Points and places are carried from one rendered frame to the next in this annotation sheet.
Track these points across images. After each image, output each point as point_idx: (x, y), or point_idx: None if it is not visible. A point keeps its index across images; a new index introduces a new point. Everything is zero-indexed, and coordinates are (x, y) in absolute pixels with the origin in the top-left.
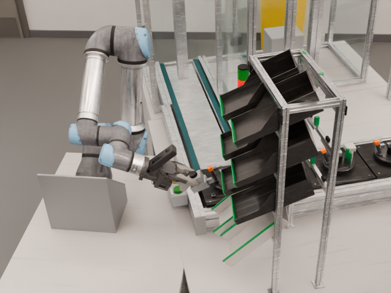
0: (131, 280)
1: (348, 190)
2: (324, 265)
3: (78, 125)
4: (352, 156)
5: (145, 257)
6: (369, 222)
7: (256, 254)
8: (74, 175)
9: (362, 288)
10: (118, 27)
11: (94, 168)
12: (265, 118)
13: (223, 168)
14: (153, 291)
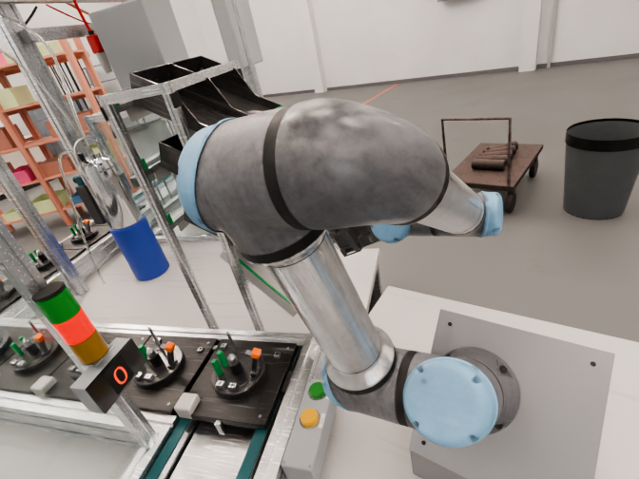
0: (430, 319)
1: (137, 325)
2: (236, 294)
3: (478, 195)
4: None
5: (406, 344)
6: (155, 323)
7: (281, 316)
8: (509, 326)
9: (232, 273)
10: (274, 109)
11: (466, 350)
12: (233, 107)
13: (219, 411)
14: (406, 303)
